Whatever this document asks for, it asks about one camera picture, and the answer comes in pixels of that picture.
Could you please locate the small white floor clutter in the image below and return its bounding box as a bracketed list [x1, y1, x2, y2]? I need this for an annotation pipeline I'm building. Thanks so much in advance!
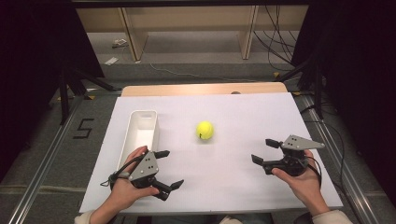
[111, 38, 130, 49]

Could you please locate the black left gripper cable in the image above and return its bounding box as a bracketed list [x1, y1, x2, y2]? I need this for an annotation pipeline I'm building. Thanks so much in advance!
[100, 154, 148, 189]

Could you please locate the white floor cable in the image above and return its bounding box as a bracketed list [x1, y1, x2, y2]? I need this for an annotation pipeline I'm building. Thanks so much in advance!
[148, 63, 258, 84]

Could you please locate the light wooden shelf unit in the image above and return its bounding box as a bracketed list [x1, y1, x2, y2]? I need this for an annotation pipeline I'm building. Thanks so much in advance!
[75, 5, 310, 63]

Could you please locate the white plastic bin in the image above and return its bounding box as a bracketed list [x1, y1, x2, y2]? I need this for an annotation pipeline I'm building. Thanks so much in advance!
[116, 109, 161, 172]

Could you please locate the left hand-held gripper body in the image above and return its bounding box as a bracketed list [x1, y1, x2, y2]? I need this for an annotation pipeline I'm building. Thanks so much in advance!
[128, 150, 161, 189]

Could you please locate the yellow tennis ball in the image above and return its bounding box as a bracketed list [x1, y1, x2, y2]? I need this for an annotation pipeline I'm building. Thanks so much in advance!
[195, 120, 215, 141]

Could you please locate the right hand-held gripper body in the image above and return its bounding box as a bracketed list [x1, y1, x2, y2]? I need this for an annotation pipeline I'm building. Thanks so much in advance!
[262, 133, 326, 177]

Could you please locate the person's left hand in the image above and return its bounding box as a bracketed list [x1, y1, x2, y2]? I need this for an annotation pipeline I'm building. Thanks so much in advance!
[104, 145, 161, 214]

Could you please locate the dark curtain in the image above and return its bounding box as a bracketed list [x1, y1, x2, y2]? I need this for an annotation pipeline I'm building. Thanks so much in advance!
[290, 0, 396, 208]
[0, 0, 106, 185]

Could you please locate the black tripod stand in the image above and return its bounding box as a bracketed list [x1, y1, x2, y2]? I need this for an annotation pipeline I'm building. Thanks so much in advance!
[274, 55, 326, 120]
[57, 66, 123, 126]

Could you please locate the white table cover board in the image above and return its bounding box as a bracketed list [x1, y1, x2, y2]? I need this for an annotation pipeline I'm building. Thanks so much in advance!
[78, 91, 344, 216]

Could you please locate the person's right hand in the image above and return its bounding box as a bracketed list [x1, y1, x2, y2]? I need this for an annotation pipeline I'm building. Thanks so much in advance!
[271, 149, 327, 213]

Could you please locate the bundle of black floor cables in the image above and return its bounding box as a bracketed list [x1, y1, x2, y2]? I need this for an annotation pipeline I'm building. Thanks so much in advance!
[252, 5, 301, 73]

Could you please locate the aluminium floor rail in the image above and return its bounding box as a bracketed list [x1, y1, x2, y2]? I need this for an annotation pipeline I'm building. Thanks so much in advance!
[297, 92, 382, 224]
[7, 92, 90, 224]

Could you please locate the thin black floor cable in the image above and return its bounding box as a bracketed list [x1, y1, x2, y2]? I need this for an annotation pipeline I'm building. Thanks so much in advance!
[302, 105, 363, 224]

